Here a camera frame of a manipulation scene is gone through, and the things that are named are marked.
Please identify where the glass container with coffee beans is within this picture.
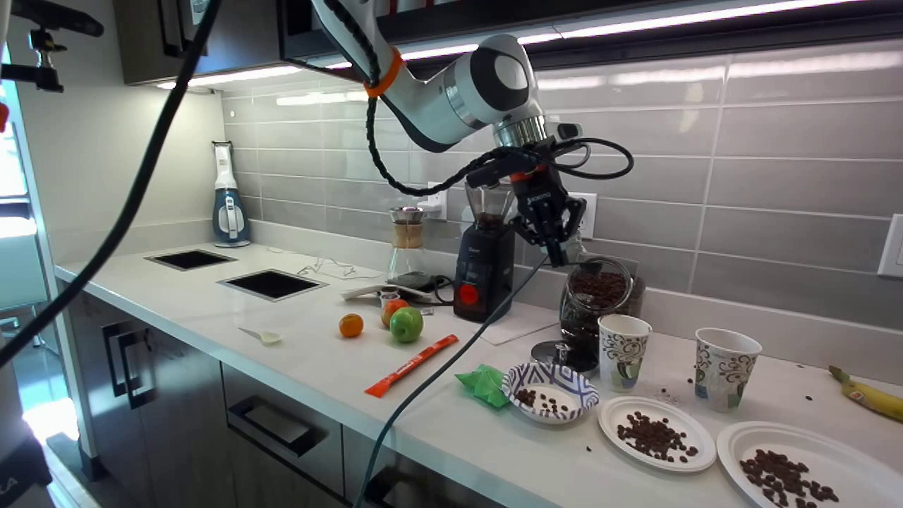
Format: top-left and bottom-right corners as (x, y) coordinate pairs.
(560, 255), (645, 376)

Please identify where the black coffee grinder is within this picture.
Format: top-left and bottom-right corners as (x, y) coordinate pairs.
(451, 177), (521, 324)

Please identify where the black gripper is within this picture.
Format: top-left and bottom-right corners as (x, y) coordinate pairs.
(514, 161), (587, 269)

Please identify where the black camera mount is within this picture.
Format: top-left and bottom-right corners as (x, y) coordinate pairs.
(0, 0), (107, 94)

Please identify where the blue patterned paper bowl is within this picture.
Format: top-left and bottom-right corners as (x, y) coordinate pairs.
(504, 360), (602, 429)

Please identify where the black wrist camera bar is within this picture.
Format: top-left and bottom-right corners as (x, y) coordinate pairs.
(477, 139), (567, 188)

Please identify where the white plastic spoon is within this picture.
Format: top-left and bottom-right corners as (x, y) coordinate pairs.
(237, 324), (286, 350)

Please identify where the patterned paper cup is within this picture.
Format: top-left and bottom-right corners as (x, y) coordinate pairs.
(597, 314), (655, 393)
(691, 324), (766, 411)

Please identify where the under-cabinet light strip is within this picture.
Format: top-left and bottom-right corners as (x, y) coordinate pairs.
(152, 0), (855, 94)

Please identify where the small orange fruit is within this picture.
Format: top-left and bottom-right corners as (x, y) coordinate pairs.
(336, 310), (367, 341)

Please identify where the thin white cable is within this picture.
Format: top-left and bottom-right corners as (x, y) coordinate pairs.
(291, 255), (385, 284)

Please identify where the yellow banana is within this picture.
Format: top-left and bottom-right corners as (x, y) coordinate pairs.
(828, 363), (903, 427)

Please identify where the long black power cable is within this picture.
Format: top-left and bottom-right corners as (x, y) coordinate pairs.
(361, 252), (560, 508)

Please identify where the roasted coffee beans pile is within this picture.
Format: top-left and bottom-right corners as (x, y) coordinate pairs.
(736, 446), (845, 508)
(514, 384), (576, 421)
(615, 408), (704, 465)

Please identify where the black drawer handle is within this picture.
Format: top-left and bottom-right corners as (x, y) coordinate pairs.
(226, 393), (333, 463)
(361, 463), (454, 508)

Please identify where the blue white blender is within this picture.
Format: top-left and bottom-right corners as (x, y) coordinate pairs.
(210, 139), (254, 252)

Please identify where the grey base cabinet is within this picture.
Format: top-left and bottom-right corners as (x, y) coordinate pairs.
(56, 277), (530, 508)

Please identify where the white wall outlet with plugs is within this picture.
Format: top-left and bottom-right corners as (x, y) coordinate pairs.
(567, 188), (602, 239)

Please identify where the green apple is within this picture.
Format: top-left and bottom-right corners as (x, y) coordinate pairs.
(388, 304), (426, 346)

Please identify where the orange red strip packet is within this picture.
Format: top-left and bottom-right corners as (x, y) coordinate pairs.
(364, 331), (464, 401)

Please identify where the white paper plate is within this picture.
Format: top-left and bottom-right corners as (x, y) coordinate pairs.
(718, 417), (903, 508)
(597, 393), (720, 477)

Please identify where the dark upper cabinet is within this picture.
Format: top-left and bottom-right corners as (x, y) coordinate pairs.
(110, 0), (903, 91)

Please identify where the red orange peach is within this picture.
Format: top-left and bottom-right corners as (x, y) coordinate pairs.
(378, 295), (412, 331)

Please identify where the white outlet with charger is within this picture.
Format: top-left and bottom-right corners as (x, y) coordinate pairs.
(419, 180), (451, 223)

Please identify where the green cloth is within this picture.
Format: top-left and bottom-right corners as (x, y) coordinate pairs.
(454, 363), (514, 411)

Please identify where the black cabinet door handle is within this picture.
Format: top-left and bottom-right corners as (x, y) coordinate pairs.
(99, 322), (135, 397)
(118, 331), (159, 411)

